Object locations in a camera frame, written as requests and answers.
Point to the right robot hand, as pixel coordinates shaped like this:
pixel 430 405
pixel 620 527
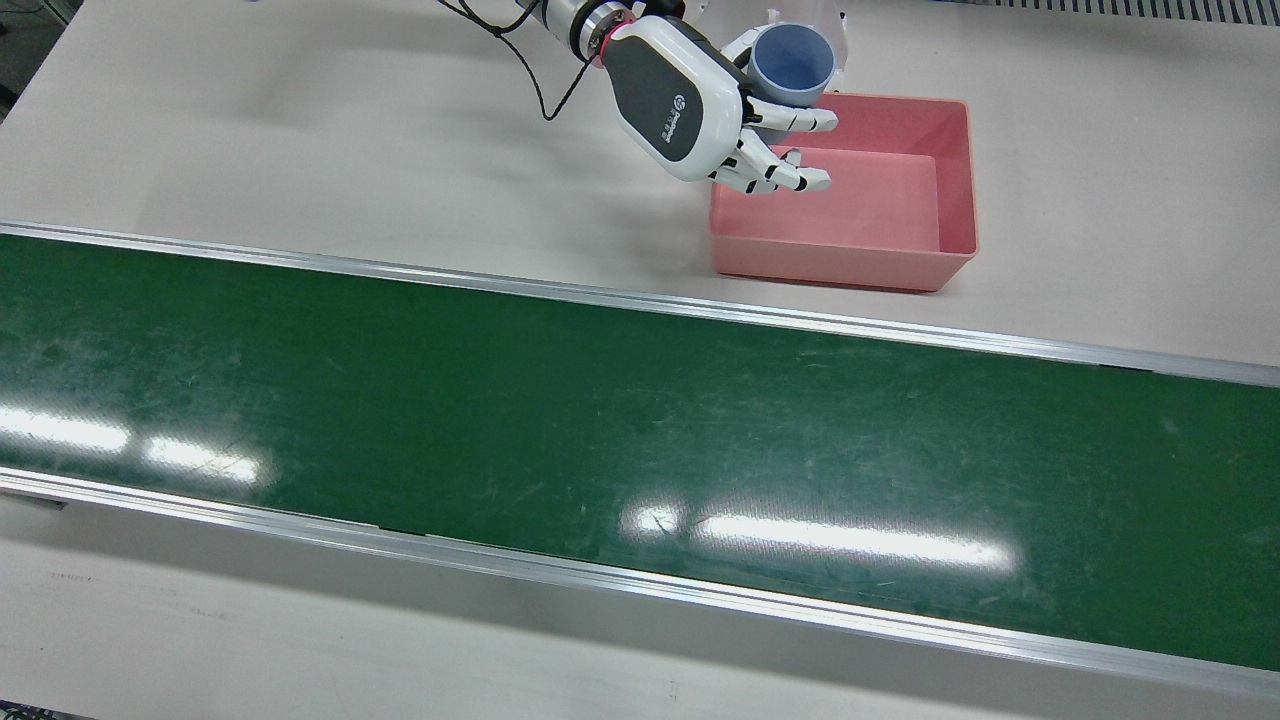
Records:
pixel 670 90

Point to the blue cup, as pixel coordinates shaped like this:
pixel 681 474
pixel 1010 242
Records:
pixel 795 60

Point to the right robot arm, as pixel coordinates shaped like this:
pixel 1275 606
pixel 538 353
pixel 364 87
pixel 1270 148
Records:
pixel 580 20

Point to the pink plastic box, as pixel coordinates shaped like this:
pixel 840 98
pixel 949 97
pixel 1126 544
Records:
pixel 860 210

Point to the green conveyor belt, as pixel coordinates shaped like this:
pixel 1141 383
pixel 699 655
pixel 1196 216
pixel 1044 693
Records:
pixel 640 440

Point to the grey ribbed grating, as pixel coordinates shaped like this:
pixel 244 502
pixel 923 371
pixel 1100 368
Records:
pixel 1100 8

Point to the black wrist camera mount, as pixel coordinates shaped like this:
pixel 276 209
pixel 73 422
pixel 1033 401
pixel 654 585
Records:
pixel 665 6

